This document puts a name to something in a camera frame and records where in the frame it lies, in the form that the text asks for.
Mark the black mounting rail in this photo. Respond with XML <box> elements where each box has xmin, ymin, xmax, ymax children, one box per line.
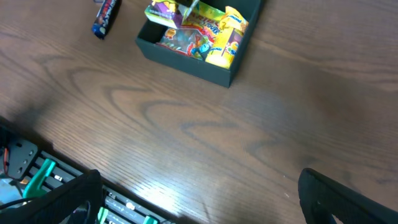
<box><xmin>0</xmin><ymin>124</ymin><xmax>175</xmax><ymax>224</ymax></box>

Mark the small orange candy packet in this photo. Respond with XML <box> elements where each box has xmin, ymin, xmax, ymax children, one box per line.
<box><xmin>218</xmin><ymin>6</ymin><xmax>249</xmax><ymax>33</ymax></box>

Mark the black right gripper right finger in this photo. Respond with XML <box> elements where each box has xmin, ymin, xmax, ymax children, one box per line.
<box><xmin>298</xmin><ymin>168</ymin><xmax>397</xmax><ymax>224</ymax></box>

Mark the black gift box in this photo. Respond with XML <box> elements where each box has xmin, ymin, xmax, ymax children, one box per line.
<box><xmin>136</xmin><ymin>0</ymin><xmax>265</xmax><ymax>88</ymax></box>

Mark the green Haribo gummy bag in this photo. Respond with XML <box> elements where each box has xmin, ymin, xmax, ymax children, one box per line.
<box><xmin>157</xmin><ymin>2</ymin><xmax>225</xmax><ymax>61</ymax></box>

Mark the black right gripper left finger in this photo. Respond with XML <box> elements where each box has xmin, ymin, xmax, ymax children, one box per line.
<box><xmin>1</xmin><ymin>169</ymin><xmax>103</xmax><ymax>223</ymax></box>

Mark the dark blue chocolate bar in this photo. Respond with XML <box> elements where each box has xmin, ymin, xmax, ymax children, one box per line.
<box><xmin>91</xmin><ymin>0</ymin><xmax>122</xmax><ymax>40</ymax></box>

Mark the yellow Mentos bottle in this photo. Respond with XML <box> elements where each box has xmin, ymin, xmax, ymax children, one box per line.
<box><xmin>205</xmin><ymin>27</ymin><xmax>243</xmax><ymax>69</ymax></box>

